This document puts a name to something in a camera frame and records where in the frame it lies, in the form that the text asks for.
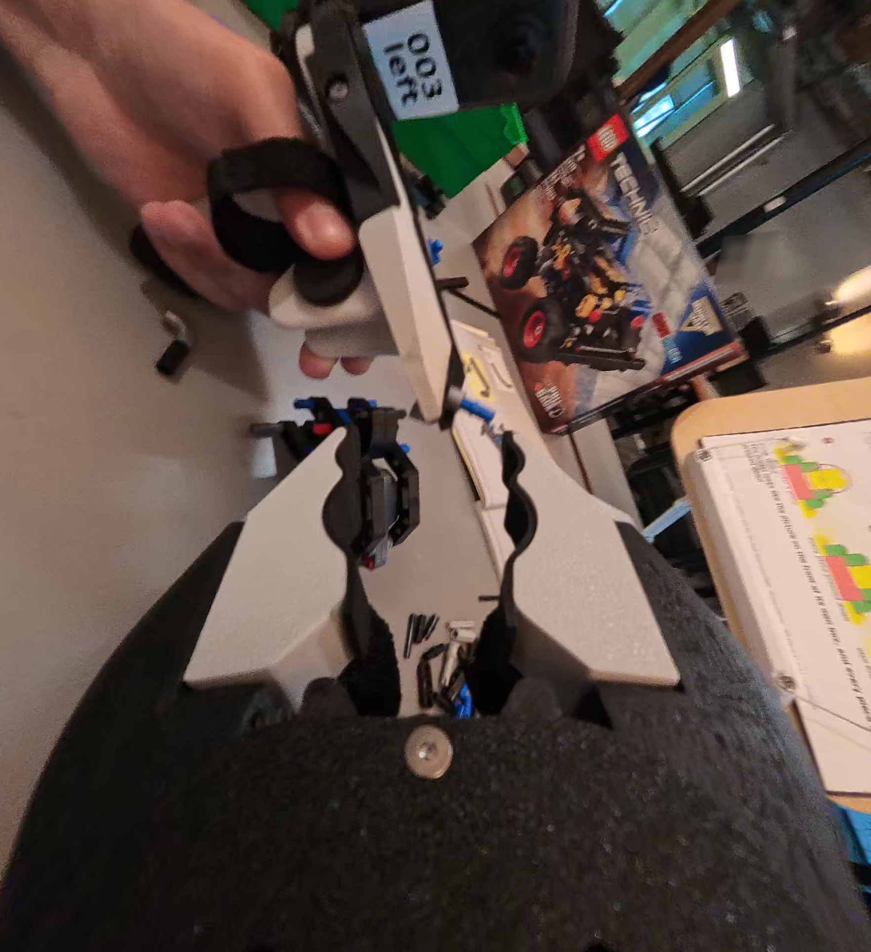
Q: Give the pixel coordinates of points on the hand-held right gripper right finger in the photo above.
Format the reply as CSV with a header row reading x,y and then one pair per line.
x,y
591,595

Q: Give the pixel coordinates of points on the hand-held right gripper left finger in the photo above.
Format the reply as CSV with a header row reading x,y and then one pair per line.
x,y
272,587

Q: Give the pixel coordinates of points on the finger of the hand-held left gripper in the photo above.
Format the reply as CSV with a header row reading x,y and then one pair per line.
x,y
405,297

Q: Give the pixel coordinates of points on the blue lego pin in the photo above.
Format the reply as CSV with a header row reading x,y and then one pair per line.
x,y
480,407

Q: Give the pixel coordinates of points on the black blue lego model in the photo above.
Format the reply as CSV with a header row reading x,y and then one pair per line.
x,y
383,506

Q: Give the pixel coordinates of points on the pile of small lego pieces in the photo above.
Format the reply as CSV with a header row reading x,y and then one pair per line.
x,y
443,669

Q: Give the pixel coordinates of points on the short black lego axle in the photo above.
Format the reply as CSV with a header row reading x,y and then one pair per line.
x,y
454,283

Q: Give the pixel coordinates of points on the blue lego piece cluster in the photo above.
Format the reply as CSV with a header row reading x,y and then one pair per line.
x,y
435,249

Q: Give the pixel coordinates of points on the long thin black lego axle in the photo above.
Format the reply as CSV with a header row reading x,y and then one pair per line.
x,y
476,301

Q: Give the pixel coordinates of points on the lego instruction booklet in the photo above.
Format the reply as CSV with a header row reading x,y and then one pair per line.
x,y
480,461

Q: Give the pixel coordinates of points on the lego set box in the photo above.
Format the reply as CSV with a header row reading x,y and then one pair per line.
x,y
599,297

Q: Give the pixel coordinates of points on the black lego connector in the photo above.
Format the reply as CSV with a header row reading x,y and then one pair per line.
x,y
173,358

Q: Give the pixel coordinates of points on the person's left hand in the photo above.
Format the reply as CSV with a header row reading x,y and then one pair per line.
x,y
145,97

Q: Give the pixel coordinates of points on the green plastic bin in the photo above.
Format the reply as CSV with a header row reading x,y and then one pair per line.
x,y
465,149

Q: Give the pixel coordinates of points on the white metal stand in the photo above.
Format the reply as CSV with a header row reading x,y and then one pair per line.
x,y
666,520

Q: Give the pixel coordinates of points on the wooden display board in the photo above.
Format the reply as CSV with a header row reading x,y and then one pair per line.
x,y
762,409

